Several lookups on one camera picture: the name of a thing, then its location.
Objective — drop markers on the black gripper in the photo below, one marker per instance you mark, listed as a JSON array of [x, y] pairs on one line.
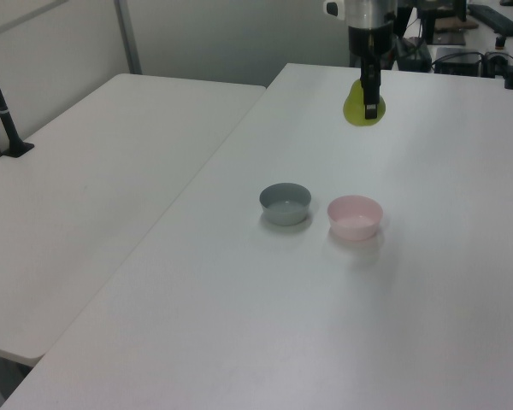
[[372, 40]]

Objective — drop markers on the green pear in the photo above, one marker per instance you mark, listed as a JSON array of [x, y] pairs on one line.
[[352, 112]]

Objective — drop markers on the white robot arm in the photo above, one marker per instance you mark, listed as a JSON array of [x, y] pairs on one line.
[[363, 13]]

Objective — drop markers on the pink plastic bowl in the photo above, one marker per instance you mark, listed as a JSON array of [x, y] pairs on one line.
[[355, 224]]

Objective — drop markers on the grey plastic bowl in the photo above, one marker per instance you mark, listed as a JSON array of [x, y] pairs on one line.
[[284, 215]]

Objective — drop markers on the black electronics box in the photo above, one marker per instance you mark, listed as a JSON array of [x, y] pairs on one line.
[[455, 63]]

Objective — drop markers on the black keyboard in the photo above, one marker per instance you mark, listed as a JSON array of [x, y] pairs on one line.
[[496, 17]]

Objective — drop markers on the white side table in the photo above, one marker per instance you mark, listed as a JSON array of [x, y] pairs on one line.
[[90, 192]]

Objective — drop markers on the grey metal partition post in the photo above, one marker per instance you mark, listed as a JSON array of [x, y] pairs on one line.
[[128, 34]]

